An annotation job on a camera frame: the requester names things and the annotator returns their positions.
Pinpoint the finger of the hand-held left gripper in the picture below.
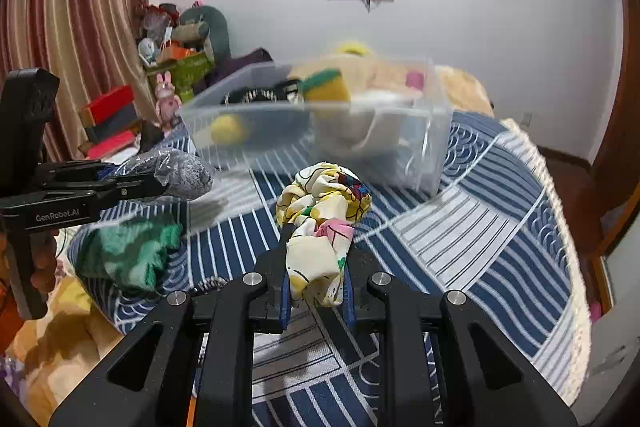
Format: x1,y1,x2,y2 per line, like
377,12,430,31
34,160,122,182
31,174,170,210

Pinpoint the large beige plush toy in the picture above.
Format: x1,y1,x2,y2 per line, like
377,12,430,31
295,39,496,118

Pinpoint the green dinosaur plush toy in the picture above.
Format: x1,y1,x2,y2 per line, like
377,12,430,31
172,4,232,62

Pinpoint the dark purple cloth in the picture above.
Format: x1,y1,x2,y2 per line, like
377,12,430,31
192,48,276,95

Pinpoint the green cardboard box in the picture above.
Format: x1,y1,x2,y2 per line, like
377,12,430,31
146,52,216,102

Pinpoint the colourful printed white cloth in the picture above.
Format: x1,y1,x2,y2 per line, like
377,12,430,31
275,162,373,308

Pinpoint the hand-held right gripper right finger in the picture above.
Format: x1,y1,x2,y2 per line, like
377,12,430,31
339,241,580,427

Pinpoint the striped red and beige curtain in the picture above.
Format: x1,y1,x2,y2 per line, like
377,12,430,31
0,0,173,162

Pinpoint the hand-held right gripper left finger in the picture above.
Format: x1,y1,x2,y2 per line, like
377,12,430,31
48,224,301,427

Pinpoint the pink bunny plush toy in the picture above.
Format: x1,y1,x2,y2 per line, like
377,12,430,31
154,72,182,128

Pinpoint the clear plastic storage box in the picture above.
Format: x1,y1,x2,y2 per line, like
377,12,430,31
177,55,453,196

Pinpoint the yellow and green sponge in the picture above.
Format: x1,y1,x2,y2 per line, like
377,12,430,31
299,68,353,104

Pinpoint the grey cloth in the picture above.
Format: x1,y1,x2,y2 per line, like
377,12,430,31
102,147,217,200

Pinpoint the yellow soft ball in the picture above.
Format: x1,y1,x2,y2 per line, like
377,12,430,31
210,114,251,145

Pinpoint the blue and white patterned blanket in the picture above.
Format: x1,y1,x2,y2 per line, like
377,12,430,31
67,107,593,427

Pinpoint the black and white cloth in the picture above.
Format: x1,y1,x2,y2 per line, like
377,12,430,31
220,78,306,105

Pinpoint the stack of red boxes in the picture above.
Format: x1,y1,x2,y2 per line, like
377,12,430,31
77,85,141,161

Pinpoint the green knitted cloth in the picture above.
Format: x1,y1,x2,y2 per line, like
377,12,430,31
75,213,184,292

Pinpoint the person's left hand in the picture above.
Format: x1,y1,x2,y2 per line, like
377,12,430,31
29,227,62,296

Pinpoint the yellow blanket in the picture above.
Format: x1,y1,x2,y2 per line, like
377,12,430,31
10,274,126,425

